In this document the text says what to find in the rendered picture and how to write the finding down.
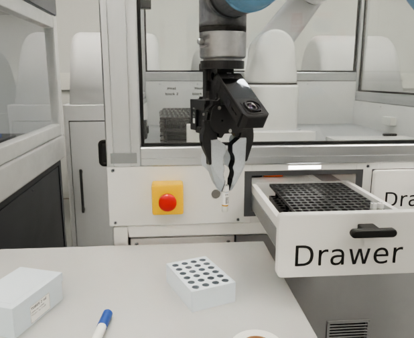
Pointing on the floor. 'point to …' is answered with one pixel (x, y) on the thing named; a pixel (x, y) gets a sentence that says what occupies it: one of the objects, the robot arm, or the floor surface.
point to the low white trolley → (155, 292)
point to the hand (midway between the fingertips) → (227, 184)
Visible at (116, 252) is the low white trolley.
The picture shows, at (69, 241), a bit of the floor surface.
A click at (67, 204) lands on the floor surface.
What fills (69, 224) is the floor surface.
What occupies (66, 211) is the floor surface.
